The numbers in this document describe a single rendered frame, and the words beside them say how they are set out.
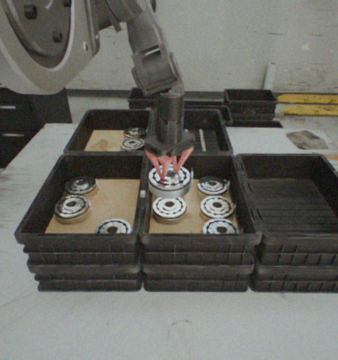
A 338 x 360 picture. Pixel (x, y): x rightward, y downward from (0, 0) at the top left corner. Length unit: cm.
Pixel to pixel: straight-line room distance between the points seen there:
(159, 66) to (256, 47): 362
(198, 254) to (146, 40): 51
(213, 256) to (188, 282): 12
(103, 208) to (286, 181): 64
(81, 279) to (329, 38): 403
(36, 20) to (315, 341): 87
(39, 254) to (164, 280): 33
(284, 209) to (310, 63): 352
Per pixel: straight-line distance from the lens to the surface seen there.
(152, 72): 59
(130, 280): 87
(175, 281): 87
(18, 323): 95
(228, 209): 92
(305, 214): 103
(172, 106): 61
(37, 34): 18
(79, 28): 24
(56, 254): 83
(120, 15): 37
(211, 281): 87
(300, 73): 442
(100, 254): 81
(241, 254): 81
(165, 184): 70
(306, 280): 93
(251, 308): 91
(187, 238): 73
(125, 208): 97
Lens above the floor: 145
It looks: 36 degrees down
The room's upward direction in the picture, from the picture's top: straight up
